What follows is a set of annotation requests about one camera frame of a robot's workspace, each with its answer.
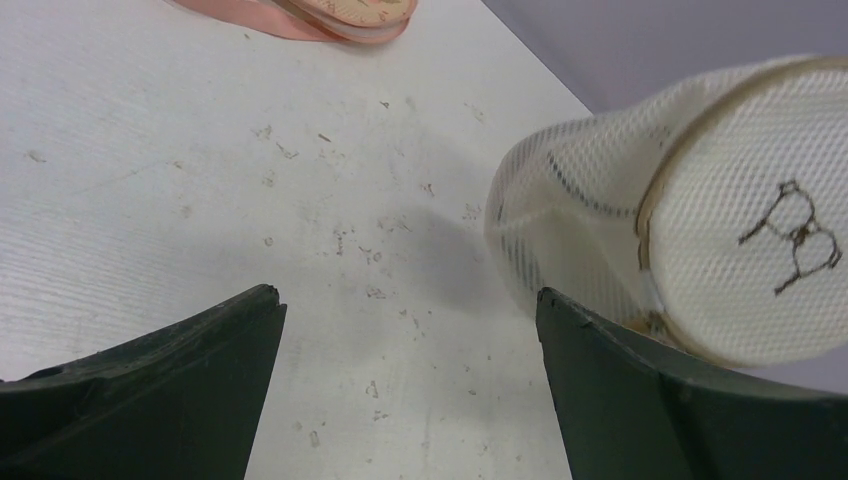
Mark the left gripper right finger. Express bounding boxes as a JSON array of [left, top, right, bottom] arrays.
[[536, 288, 847, 480]]

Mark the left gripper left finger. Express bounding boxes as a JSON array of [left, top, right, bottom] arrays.
[[1, 285, 286, 479]]

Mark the round white mesh laundry bag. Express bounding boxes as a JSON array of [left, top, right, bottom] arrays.
[[484, 55, 847, 367]]

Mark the floral mesh laundry bag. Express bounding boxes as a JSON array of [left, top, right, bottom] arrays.
[[176, 0, 418, 44]]

